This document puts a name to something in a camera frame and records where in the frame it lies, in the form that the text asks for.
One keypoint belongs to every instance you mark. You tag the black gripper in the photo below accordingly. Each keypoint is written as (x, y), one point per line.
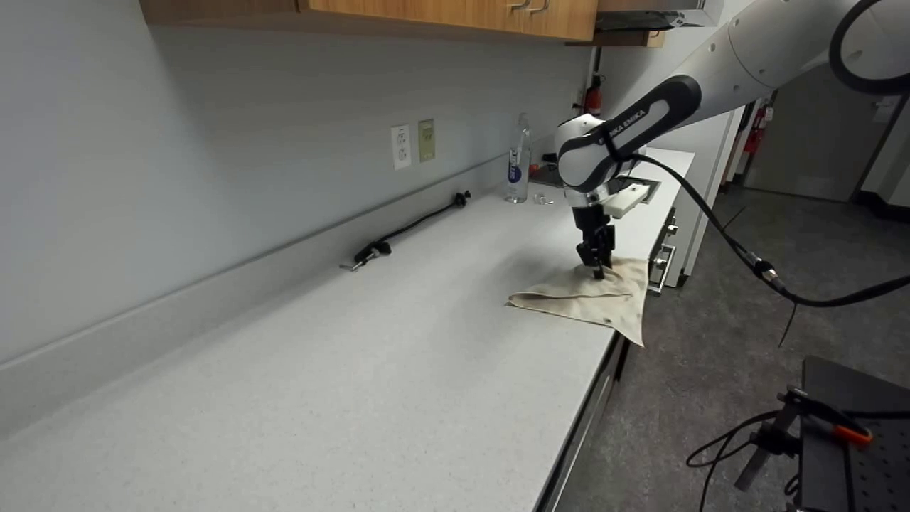
(596, 231)

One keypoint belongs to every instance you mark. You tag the stained beige towel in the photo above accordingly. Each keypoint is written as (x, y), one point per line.
(587, 300)

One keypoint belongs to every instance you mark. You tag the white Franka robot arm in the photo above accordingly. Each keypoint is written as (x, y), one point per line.
(741, 59)

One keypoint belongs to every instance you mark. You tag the clear water bottle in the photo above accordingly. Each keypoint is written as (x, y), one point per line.
(515, 175)

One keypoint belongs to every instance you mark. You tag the red fire extinguisher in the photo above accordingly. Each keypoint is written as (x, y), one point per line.
(756, 133)

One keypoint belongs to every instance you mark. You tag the wooden upper cabinet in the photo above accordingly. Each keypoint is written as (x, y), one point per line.
(428, 9)

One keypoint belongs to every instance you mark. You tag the black perforated table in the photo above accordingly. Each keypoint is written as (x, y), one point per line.
(854, 472)

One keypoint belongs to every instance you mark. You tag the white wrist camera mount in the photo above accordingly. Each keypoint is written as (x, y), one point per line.
(627, 199)

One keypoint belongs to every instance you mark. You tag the red black wall fixture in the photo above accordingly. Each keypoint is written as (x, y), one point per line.
(591, 97)

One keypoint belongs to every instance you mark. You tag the beige wall plate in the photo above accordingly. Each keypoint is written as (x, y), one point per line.
(428, 141)

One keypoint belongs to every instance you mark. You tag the white wall outlet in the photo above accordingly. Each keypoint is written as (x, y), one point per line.
(402, 145)

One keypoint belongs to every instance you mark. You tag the black clamp mount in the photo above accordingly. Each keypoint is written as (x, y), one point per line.
(771, 440)

